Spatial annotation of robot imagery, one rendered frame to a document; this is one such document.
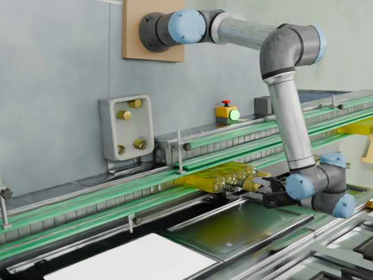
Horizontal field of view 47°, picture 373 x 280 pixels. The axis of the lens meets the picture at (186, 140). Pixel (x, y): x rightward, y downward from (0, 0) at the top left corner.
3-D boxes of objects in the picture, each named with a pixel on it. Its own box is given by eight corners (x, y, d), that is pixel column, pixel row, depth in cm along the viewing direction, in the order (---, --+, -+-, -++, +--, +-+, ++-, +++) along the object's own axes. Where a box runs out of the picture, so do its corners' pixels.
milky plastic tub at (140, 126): (104, 158, 161) (116, 162, 154) (97, 98, 156) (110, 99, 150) (141, 149, 172) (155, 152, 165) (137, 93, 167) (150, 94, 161)
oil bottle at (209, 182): (180, 184, 170) (218, 195, 155) (179, 170, 169) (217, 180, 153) (190, 180, 174) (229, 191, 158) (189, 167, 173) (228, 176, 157)
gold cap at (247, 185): (242, 191, 155) (252, 193, 151) (242, 181, 154) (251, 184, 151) (249, 188, 157) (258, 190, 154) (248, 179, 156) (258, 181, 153)
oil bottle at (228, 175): (190, 180, 174) (229, 191, 158) (190, 166, 173) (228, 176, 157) (201, 176, 178) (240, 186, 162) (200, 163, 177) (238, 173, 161)
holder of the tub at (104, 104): (105, 171, 162) (116, 175, 157) (97, 99, 157) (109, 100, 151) (142, 161, 173) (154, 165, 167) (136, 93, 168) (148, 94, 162)
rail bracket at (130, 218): (114, 228, 153) (135, 238, 143) (111, 209, 151) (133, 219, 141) (123, 224, 155) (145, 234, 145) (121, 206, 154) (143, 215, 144)
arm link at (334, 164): (329, 162, 121) (329, 199, 124) (352, 153, 128) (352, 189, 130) (306, 158, 127) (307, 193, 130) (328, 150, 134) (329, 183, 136)
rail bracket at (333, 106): (317, 108, 230) (341, 110, 220) (317, 94, 229) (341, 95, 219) (321, 107, 233) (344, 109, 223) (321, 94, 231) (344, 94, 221)
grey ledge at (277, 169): (211, 191, 197) (229, 196, 188) (210, 173, 195) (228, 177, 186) (324, 150, 257) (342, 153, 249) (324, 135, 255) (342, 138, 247)
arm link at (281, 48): (268, 23, 114) (313, 201, 115) (295, 21, 121) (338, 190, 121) (239, 38, 124) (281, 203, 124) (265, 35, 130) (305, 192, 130)
